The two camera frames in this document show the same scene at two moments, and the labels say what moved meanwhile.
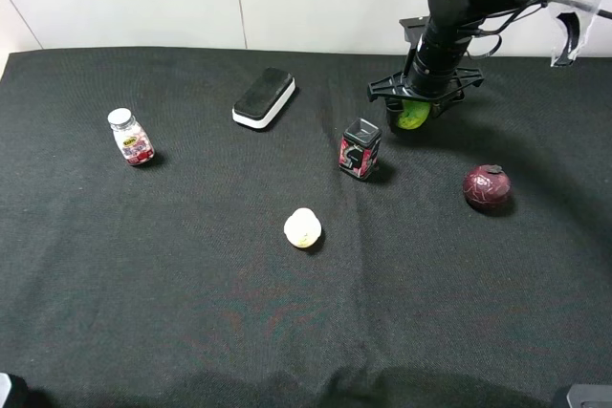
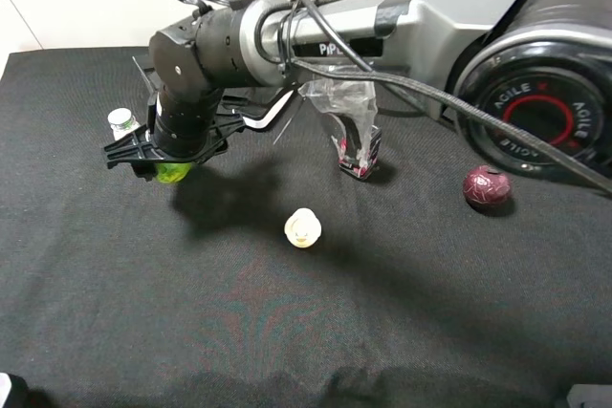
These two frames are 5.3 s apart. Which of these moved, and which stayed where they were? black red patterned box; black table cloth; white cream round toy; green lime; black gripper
Moved: green lime; black gripper
Stayed: white cream round toy; black table cloth; black red patterned box
